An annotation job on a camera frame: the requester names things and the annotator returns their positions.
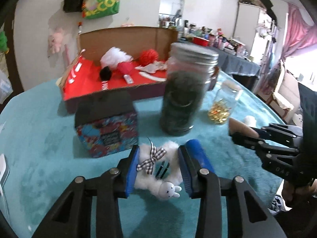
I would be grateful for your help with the mop handle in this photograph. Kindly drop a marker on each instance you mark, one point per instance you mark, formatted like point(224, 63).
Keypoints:
point(79, 28)

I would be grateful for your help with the dark grey tablecloth table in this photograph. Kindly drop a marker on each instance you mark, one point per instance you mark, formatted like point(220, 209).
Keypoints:
point(243, 71)

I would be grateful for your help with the floral beauty cream tin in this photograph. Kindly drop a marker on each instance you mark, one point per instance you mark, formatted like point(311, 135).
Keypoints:
point(108, 124)

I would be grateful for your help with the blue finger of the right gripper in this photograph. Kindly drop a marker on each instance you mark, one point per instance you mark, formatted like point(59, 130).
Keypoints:
point(279, 130)
point(245, 141)

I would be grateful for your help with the cream crochet scrunchie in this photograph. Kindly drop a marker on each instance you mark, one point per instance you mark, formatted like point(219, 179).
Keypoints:
point(153, 67)

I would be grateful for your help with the green frog plush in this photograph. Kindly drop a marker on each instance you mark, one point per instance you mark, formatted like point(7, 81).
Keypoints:
point(3, 43)

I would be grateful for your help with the white mesh bath pouf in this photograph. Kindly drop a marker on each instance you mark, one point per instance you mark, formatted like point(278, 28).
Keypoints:
point(113, 57)

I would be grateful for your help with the pink curtain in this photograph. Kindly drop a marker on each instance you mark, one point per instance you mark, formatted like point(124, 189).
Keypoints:
point(300, 36)

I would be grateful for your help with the wall mirror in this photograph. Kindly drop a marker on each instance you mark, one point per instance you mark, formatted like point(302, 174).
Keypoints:
point(170, 13)

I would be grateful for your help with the white wardrobe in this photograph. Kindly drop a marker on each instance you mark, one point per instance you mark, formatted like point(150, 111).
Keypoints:
point(255, 29)

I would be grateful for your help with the black fluffy pompom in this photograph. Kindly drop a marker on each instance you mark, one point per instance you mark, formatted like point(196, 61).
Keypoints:
point(105, 74)

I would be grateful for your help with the large glass tea jar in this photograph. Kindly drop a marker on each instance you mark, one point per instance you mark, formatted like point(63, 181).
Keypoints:
point(189, 71)

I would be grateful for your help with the small jar gold beads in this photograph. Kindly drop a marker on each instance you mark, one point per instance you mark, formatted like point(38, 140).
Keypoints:
point(224, 102)

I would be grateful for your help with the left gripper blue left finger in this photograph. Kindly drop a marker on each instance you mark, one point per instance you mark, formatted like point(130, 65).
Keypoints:
point(70, 215)

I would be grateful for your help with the red mesh bath pouf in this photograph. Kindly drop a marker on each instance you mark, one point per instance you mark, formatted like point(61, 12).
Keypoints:
point(147, 57)

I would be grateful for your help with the green tote bag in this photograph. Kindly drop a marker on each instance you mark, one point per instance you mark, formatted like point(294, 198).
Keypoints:
point(92, 9)

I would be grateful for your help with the white charging pad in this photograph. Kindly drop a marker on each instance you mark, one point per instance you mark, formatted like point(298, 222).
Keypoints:
point(4, 169)

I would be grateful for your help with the person right hand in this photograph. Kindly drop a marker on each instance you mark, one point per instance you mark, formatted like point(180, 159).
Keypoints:
point(294, 195)

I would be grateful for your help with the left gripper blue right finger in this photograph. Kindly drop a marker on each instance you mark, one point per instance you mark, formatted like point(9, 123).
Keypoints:
point(247, 216)

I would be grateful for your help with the tan powder puff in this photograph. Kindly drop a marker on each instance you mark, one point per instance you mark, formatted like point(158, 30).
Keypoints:
point(236, 126)

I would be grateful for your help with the white cotton roll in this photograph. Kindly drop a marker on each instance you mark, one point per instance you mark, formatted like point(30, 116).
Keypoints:
point(250, 121)

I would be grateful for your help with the pink rabbit plush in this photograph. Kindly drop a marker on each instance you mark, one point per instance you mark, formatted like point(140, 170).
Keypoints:
point(55, 40)

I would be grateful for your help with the red basin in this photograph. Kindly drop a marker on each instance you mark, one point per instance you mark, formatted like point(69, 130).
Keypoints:
point(200, 41)

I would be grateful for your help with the red cardboard box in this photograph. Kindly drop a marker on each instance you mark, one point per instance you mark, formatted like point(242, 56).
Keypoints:
point(87, 77)

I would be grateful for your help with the white fluffy bunny keychain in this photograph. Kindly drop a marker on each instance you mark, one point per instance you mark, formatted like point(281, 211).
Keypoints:
point(158, 170)

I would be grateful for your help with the white plastic bag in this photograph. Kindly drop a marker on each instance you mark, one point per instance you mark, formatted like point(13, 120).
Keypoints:
point(5, 87)

